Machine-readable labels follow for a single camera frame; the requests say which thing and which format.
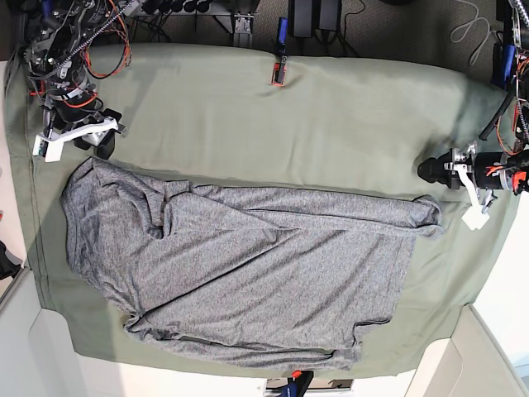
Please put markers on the bottom red blue clamp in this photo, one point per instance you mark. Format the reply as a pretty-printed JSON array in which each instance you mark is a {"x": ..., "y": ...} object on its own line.
[{"x": 298, "y": 384}]

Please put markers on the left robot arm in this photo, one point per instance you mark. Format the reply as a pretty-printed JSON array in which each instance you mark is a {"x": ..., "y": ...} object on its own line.
[{"x": 507, "y": 131}]

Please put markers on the black power adapter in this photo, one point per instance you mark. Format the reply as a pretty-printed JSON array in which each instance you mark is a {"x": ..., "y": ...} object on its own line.
[{"x": 306, "y": 16}]

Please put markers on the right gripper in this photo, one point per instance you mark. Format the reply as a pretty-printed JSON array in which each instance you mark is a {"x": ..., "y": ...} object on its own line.
[{"x": 81, "y": 119}]

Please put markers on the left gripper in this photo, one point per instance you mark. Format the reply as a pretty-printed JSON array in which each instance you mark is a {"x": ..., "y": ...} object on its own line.
[{"x": 487, "y": 170}]

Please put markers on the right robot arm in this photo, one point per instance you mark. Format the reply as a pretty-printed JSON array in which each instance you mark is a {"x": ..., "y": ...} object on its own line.
[{"x": 61, "y": 76}]

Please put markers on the top centre red clamp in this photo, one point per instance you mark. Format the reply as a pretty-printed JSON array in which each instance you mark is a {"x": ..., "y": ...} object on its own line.
[{"x": 280, "y": 52}]

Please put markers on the grey heathered T-shirt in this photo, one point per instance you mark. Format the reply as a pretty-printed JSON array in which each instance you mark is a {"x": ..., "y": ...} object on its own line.
[{"x": 269, "y": 278}]

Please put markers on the aluminium frame bracket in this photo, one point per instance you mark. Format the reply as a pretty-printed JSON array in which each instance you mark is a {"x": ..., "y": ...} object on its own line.
[{"x": 243, "y": 27}]

